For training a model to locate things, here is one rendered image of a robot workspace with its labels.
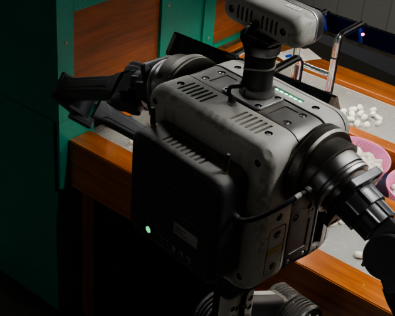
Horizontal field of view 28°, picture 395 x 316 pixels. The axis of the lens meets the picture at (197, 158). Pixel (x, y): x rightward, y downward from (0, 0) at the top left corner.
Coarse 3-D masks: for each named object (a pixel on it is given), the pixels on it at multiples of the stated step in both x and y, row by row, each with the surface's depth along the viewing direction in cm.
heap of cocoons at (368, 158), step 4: (360, 148) 277; (360, 152) 274; (364, 152) 276; (368, 152) 274; (360, 156) 274; (364, 156) 275; (368, 156) 274; (372, 156) 273; (364, 160) 270; (368, 160) 272; (372, 160) 272; (376, 160) 271; (380, 160) 271; (368, 164) 268; (372, 164) 269; (376, 164) 269; (380, 164) 268; (380, 168) 270; (380, 180) 265
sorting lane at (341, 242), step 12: (144, 120) 283; (108, 132) 274; (120, 144) 268; (336, 228) 236; (348, 228) 237; (336, 240) 231; (348, 240) 232; (360, 240) 232; (336, 252) 226; (348, 252) 227; (348, 264) 222; (360, 264) 223; (372, 276) 218
